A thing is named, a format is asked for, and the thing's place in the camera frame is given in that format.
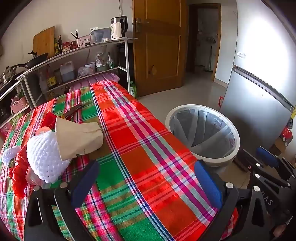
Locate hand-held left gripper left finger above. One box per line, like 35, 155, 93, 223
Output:
24, 160, 100, 241

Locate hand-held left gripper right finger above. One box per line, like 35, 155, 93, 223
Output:
194, 160, 240, 241

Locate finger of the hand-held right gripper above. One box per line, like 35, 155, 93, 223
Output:
255, 146, 296, 180
236, 148, 290, 189

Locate white trash bin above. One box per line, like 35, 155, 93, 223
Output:
165, 105, 241, 168

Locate person's right hand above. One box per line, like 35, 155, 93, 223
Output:
273, 218, 293, 238

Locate cardboard box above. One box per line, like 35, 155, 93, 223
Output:
269, 137, 292, 156

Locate small red bag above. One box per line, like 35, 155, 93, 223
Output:
280, 127, 294, 141

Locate brown paper bag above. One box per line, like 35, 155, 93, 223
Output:
55, 116, 104, 161

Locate grey bin liner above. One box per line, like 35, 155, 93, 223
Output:
169, 109, 237, 160

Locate silver refrigerator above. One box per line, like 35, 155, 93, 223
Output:
218, 0, 296, 153

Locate red plastic bag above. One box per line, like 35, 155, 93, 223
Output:
9, 148, 34, 200

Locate plaid tablecloth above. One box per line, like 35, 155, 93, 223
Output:
0, 80, 238, 241

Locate brown snack wrapper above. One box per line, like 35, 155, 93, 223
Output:
64, 102, 85, 119

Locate white crocheted piece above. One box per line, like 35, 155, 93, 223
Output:
2, 146, 23, 166

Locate pink carton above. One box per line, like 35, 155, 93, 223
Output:
0, 123, 12, 142

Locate pink woven basket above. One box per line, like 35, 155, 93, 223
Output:
10, 96, 28, 114

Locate pink plastic lid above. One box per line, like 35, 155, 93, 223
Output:
69, 72, 120, 93

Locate green white package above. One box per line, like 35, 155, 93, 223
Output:
129, 81, 137, 99

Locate clear plastic bottle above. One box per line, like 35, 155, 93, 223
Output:
38, 71, 48, 93

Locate soy sauce bottle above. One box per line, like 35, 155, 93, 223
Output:
46, 66, 57, 90

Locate black kitchen appliance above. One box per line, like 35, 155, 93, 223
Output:
0, 93, 12, 121

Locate small metal shelf rack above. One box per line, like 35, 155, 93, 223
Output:
0, 80, 32, 139

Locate crumpled plastic bag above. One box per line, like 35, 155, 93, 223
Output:
77, 66, 90, 78

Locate plastic jug with dark liquid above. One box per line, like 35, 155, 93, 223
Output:
60, 61, 75, 82

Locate white plastic tub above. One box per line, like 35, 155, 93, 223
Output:
84, 62, 96, 75

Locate green bowl with bags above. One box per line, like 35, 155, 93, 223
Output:
95, 52, 115, 72

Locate black induction cooker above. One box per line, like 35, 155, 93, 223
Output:
0, 74, 23, 92

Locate black frying pan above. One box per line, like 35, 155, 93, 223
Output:
9, 50, 49, 70

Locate large metal shelf rack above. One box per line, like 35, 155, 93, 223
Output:
17, 37, 138, 109

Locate steel steamer pot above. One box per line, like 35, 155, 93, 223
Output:
1, 65, 19, 84

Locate pink chopstick holder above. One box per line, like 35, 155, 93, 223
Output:
77, 35, 92, 48

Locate wooden door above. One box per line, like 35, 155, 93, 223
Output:
132, 0, 187, 98

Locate wooden cutting board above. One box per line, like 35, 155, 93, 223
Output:
33, 26, 56, 58

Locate clear plastic container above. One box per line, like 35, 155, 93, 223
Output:
90, 27, 112, 44

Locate white electric kettle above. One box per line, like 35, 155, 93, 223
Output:
110, 16, 128, 41

